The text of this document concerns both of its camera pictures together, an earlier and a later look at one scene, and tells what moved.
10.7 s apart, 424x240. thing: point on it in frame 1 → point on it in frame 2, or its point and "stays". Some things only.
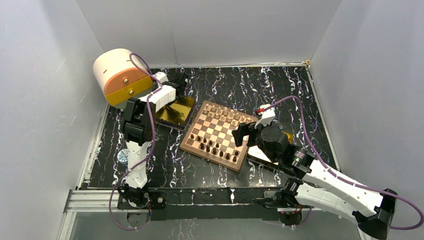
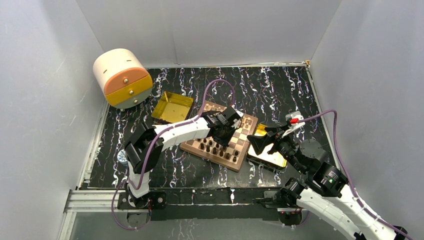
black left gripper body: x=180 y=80 → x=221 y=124
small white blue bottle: x=122 y=156 stays
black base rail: x=213 y=204 stays
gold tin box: x=176 y=114 stays
